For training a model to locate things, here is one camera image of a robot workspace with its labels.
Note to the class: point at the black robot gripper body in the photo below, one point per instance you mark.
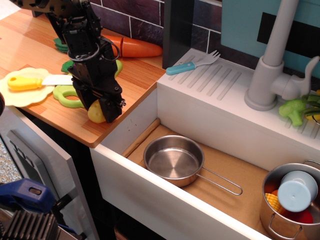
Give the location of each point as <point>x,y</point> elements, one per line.
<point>92,54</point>

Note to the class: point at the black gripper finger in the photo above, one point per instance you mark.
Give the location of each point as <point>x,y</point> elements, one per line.
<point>111,106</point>
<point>86,93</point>

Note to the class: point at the yellow toy potato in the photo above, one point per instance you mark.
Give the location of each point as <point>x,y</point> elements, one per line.
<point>95,113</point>

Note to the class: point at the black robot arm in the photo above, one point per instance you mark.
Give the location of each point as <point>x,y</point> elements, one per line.
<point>59,11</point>

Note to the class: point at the small steel frying pan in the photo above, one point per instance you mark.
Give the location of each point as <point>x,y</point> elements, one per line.
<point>180,161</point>

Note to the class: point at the green toy cutting board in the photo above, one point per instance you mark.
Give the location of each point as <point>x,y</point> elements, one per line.
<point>67,96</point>

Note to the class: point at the purple toy eggplant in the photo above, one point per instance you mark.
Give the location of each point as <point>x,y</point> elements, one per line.
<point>66,66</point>

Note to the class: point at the orange toy carrot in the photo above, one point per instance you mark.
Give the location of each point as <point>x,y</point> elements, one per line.
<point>134,48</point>

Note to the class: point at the pale yellow toy plate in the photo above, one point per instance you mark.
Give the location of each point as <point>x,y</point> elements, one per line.
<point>26,97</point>

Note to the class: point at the grey oven door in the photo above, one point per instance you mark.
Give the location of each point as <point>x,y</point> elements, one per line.
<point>41,159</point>

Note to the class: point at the white toy sink basin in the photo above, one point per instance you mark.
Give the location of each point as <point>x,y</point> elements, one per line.
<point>241,144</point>

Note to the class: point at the blue clamp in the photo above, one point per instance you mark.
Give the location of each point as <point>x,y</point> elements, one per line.
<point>27,194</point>

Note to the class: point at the grey toy faucet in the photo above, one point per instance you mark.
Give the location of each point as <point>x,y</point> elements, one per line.
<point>269,80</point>

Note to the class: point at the green toy broccoli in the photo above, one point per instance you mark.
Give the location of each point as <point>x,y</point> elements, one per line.
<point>292,109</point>

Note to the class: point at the yellow toy corn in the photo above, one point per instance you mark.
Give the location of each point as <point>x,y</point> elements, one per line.
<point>274,202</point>

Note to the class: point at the green toy beans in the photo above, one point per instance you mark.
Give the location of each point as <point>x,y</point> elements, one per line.
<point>312,110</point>

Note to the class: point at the light blue plastic cup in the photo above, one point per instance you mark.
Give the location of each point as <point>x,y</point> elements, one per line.
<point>297,190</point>

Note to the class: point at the red toy tomato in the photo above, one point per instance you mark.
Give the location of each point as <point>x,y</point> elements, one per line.
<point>304,217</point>

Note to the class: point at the yellow handled toy knife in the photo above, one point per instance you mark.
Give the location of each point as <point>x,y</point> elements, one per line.
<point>23,83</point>

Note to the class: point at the blue handled toy fork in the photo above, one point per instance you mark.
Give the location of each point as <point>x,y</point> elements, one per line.
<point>188,66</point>

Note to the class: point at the steel pot with handles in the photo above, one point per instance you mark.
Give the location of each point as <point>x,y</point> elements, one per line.
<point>278,226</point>

